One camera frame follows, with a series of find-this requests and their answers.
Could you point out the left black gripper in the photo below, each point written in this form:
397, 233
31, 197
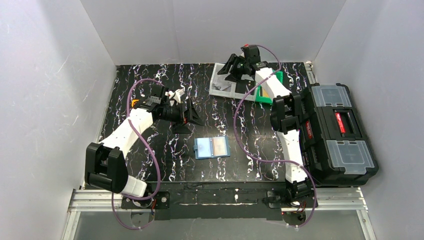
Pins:
182, 112

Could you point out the blue card holder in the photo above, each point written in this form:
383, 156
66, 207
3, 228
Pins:
203, 148

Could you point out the yellow items in green bin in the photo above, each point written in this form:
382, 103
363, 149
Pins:
263, 93

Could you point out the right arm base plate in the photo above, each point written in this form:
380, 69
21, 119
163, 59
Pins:
295, 212

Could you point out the orange tape measure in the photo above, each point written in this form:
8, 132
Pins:
134, 102

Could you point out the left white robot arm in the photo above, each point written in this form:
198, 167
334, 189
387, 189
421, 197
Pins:
105, 161

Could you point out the yellow credit card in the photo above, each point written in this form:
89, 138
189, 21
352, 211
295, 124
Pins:
219, 146

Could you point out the green storage bin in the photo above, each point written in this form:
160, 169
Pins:
279, 75

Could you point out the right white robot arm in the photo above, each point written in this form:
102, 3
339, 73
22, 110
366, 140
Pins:
286, 110

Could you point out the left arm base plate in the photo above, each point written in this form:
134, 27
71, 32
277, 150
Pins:
159, 202

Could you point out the aluminium frame rail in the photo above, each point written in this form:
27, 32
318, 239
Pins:
328, 199

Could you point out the black toolbox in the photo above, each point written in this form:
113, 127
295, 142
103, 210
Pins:
334, 144

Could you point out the left grey storage bin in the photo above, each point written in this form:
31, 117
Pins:
215, 76

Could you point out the middle grey storage bin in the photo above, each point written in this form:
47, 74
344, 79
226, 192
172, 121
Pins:
240, 96

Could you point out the grey storage bin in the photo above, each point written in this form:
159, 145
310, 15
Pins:
215, 76
240, 96

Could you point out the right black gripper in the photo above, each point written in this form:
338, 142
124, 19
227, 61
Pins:
236, 68

